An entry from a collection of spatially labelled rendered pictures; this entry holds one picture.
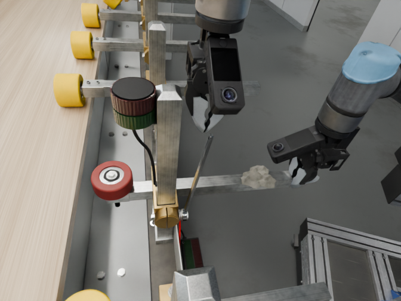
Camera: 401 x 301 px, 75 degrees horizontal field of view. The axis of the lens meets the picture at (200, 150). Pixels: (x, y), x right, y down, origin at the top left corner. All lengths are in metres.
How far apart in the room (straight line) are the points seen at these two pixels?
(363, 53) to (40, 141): 0.64
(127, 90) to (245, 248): 1.27
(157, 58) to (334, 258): 1.17
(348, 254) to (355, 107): 1.03
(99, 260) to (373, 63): 0.73
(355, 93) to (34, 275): 0.59
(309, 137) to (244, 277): 1.00
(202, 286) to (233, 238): 1.30
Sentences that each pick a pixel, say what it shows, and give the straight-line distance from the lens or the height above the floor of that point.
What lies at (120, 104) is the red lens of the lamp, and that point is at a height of 1.13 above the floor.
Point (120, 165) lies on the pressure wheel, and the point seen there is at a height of 0.91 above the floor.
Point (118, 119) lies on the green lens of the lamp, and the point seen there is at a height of 1.10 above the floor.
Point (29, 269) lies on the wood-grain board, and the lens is 0.51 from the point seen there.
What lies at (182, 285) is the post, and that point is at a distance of 0.24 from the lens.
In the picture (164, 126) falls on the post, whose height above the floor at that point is 1.08.
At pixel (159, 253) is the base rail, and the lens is 0.69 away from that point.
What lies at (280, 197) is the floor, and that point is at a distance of 1.77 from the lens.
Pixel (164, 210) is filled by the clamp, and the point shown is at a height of 0.87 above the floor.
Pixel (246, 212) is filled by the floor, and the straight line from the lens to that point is 1.63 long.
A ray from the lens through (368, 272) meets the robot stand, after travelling 1.49.
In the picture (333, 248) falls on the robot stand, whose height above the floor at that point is 0.21.
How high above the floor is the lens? 1.33
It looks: 45 degrees down
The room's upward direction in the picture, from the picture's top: 9 degrees clockwise
